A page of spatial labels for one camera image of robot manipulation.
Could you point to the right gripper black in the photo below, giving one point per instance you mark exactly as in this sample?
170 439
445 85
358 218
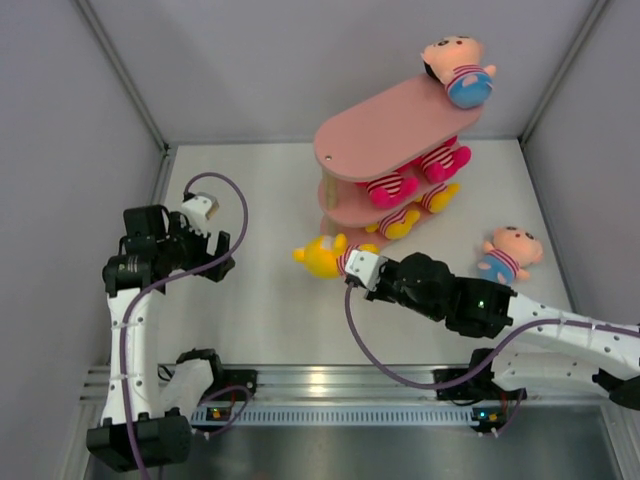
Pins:
378 293

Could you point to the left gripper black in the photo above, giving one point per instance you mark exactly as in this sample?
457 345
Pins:
177 226

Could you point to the yellow plush toy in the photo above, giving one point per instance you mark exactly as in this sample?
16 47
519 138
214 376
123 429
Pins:
396 225
438 198
326 256

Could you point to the pink white panda plush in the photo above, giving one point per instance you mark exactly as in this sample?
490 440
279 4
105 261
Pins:
444 161
390 190

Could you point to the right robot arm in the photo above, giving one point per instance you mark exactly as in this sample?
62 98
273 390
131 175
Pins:
540 346

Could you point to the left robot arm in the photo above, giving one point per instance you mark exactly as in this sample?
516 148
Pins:
144 423

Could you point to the yellow plush toy under shelf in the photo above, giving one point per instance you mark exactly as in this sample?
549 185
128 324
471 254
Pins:
438 198

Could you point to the pink three-tier shelf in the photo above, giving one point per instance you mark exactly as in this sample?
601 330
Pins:
385 133

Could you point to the boy doll on shelf top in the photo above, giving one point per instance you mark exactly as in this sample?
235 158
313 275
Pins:
455 62

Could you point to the boy doll blue shorts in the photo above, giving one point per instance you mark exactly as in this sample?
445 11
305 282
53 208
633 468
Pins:
506 257

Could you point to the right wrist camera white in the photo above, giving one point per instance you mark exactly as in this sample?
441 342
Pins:
363 269

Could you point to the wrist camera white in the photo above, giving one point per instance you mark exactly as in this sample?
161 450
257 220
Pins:
199 209
363 269

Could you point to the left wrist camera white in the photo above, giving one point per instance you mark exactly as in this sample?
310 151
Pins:
199 209

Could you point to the aluminium mounting rail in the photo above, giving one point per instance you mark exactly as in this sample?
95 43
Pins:
353 382

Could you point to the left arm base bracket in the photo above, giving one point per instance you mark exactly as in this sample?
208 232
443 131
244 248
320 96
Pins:
231 377

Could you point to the slotted cable duct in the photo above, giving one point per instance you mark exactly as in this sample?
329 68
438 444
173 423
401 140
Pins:
413 415

